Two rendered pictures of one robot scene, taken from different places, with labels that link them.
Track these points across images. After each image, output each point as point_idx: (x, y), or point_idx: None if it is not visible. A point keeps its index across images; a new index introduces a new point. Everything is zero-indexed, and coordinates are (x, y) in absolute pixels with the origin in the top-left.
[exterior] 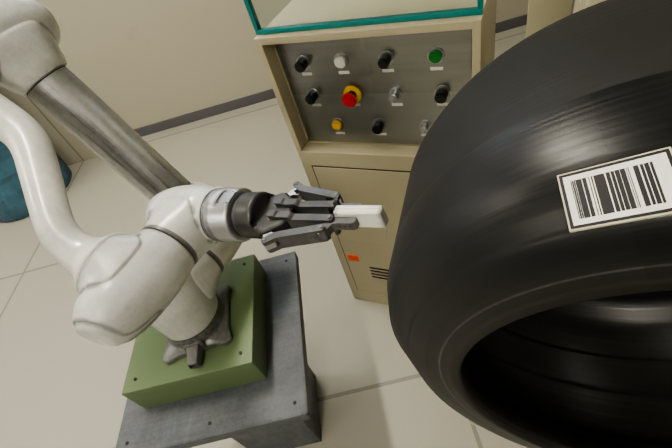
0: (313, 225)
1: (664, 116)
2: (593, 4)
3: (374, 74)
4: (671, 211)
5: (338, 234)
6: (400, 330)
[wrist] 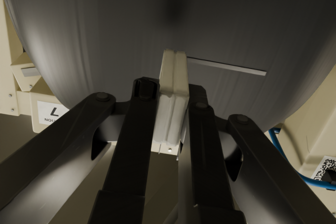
0: (96, 161)
1: None
2: (331, 106)
3: None
4: None
5: (137, 79)
6: None
